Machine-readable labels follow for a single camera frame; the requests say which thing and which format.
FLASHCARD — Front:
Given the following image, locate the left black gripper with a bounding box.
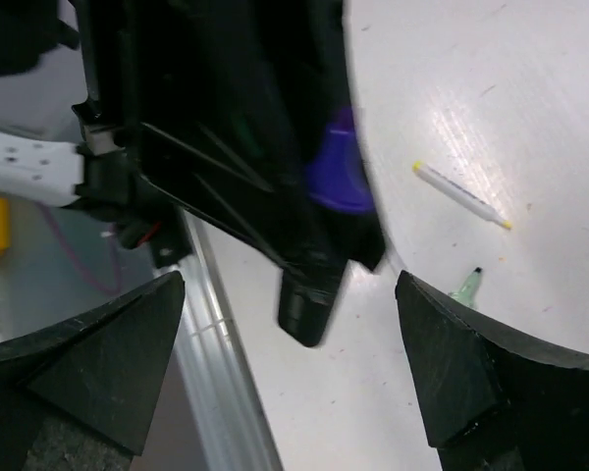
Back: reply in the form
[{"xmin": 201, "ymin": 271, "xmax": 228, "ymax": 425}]
[{"xmin": 74, "ymin": 1, "xmax": 386, "ymax": 347}]

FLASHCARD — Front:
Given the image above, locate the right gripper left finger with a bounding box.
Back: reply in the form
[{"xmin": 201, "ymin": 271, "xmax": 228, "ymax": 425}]
[{"xmin": 0, "ymin": 272, "xmax": 185, "ymax": 470}]

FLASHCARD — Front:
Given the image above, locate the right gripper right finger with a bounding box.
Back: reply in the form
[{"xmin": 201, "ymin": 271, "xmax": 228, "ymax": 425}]
[{"xmin": 395, "ymin": 271, "xmax": 589, "ymax": 470}]

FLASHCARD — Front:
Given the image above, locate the purple marker cap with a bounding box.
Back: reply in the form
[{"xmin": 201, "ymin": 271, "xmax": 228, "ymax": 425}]
[{"xmin": 305, "ymin": 107, "xmax": 375, "ymax": 214}]

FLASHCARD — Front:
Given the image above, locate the white yellow-tip pen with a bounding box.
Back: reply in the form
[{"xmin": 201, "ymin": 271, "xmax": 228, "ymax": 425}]
[{"xmin": 412, "ymin": 161, "xmax": 512, "ymax": 231}]

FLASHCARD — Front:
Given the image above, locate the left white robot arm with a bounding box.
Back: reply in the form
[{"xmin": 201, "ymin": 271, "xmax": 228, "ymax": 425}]
[{"xmin": 0, "ymin": 1, "xmax": 386, "ymax": 347}]

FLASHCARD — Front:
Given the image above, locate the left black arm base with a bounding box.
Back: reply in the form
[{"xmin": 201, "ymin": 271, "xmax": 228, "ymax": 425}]
[{"xmin": 113, "ymin": 212, "xmax": 193, "ymax": 269}]

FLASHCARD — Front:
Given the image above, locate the green translucent marker pen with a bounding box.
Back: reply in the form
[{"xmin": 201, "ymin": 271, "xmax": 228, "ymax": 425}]
[{"xmin": 449, "ymin": 267, "xmax": 483, "ymax": 309}]

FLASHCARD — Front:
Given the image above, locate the aluminium rail frame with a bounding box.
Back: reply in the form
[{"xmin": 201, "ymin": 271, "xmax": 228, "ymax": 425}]
[{"xmin": 155, "ymin": 211, "xmax": 284, "ymax": 470}]

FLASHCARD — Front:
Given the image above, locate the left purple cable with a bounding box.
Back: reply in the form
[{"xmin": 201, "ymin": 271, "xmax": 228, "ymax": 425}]
[{"xmin": 33, "ymin": 200, "xmax": 124, "ymax": 295}]

